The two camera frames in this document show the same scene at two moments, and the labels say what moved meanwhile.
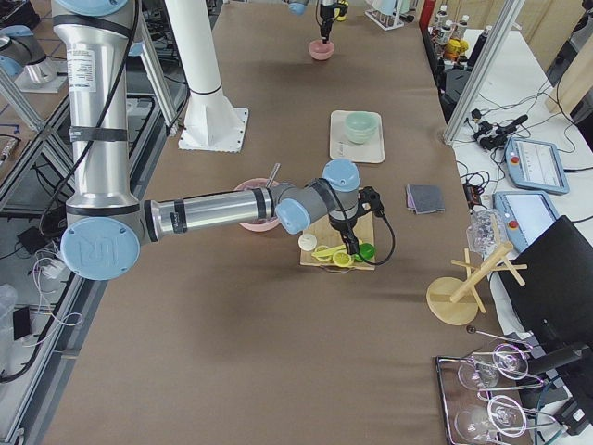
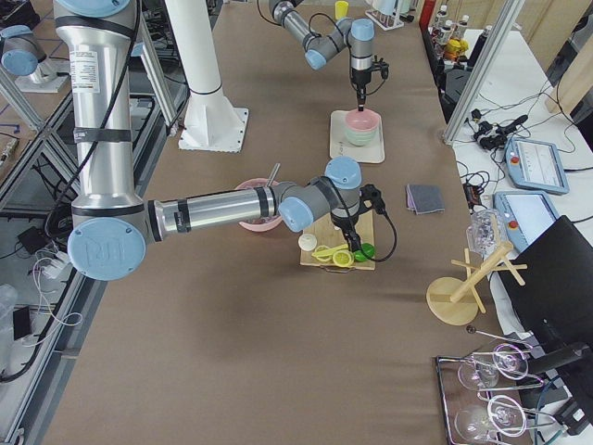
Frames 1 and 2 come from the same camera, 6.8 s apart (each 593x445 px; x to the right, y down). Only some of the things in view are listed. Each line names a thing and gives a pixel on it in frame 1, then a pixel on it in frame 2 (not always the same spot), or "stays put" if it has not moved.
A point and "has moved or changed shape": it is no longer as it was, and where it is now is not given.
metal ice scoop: x=273 y=174 stays put
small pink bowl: x=320 y=50 has moved or changed shape
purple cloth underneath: x=410 y=201 stays put
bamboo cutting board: x=327 y=235 stays put
